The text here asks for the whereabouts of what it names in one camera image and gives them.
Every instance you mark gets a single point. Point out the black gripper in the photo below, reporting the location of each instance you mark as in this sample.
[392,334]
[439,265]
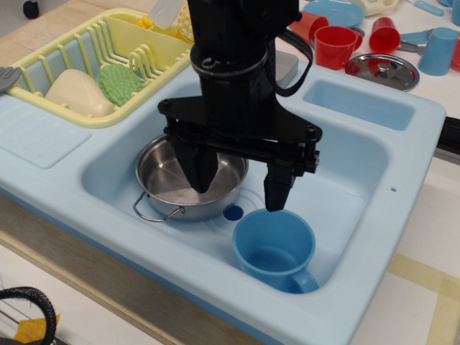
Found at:
[238,114]

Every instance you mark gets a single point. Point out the blue plastic cup with handle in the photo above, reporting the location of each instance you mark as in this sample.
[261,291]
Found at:
[276,249]

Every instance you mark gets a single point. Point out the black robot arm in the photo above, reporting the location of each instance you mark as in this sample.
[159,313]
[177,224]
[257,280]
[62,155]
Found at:
[232,31]

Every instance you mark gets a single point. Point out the stainless steel pot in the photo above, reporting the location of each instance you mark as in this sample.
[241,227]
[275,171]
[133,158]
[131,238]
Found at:
[168,195]

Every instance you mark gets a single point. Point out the red cup front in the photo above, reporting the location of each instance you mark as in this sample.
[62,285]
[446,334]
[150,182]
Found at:
[334,45]

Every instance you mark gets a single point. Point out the red cup lying left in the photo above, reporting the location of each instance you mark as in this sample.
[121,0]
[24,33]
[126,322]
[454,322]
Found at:
[308,25]

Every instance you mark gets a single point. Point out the red cup lying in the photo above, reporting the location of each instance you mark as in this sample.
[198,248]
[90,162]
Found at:
[308,25]
[384,38]

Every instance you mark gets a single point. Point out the yellow cup in rack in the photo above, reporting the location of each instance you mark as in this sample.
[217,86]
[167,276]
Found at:
[145,22]

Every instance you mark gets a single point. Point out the steel pot lid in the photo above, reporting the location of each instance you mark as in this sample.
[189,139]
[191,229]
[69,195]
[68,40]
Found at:
[386,70]

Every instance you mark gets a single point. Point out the red cup lying right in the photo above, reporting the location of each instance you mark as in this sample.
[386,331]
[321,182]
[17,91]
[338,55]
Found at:
[384,38]

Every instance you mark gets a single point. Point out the blue upside-down cup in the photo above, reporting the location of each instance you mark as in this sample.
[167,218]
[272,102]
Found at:
[439,51]

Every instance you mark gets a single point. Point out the grey toy faucet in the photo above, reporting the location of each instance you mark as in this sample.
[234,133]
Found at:
[286,68]

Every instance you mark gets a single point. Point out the light blue toy sink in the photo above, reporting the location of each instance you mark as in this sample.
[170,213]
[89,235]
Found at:
[376,149]

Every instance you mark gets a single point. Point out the green plastic scrubber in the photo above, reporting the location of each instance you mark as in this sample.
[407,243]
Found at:
[118,83]

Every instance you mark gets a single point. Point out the yellow round brush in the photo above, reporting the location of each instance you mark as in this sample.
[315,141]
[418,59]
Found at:
[184,24]

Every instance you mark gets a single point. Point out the yellow dish rack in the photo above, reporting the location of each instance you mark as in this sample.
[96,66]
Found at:
[110,38]

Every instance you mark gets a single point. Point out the white spatula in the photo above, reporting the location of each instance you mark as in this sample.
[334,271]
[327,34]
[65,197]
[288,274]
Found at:
[164,12]

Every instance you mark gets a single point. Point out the cream plastic dish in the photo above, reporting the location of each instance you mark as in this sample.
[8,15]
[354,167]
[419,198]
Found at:
[80,93]

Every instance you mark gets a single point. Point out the blue plate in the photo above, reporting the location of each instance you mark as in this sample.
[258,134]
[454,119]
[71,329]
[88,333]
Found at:
[339,13]

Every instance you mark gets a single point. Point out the cream plastic tray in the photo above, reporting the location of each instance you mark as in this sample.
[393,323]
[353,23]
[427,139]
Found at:
[375,7]

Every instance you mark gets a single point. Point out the black bar at right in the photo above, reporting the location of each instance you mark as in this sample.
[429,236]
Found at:
[449,139]

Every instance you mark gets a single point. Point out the blue plastic knife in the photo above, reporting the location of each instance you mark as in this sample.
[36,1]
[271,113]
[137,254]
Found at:
[417,38]

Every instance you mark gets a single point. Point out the black caster wheel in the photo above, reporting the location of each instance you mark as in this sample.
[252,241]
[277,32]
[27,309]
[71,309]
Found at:
[31,9]

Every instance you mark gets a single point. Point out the yellow tape piece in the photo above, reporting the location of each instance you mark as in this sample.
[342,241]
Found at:
[30,330]

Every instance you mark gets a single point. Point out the grey utensil handle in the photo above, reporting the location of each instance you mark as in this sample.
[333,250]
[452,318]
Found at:
[8,77]

